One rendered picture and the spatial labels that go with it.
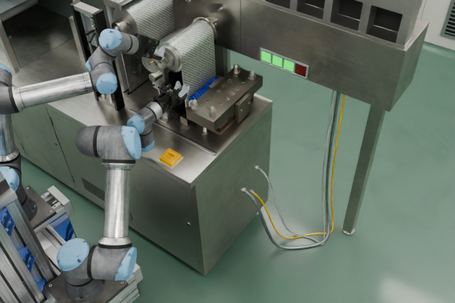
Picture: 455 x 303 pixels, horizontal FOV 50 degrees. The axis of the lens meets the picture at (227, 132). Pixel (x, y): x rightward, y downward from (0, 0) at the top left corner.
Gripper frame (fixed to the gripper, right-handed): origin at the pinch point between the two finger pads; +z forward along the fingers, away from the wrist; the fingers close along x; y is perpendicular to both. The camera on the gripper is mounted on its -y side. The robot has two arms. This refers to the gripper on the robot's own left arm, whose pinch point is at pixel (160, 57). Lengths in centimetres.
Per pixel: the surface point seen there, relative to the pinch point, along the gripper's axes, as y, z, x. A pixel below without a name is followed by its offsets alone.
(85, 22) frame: 2.5, -11.8, 35.9
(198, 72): -1.1, 21.1, -7.7
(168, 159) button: -40.2, 5.3, -18.4
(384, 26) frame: 43, 22, -79
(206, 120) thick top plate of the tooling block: -18.7, 15.7, -23.5
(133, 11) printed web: 14.3, -3.5, 19.5
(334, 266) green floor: -79, 103, -86
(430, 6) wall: 104, 264, -46
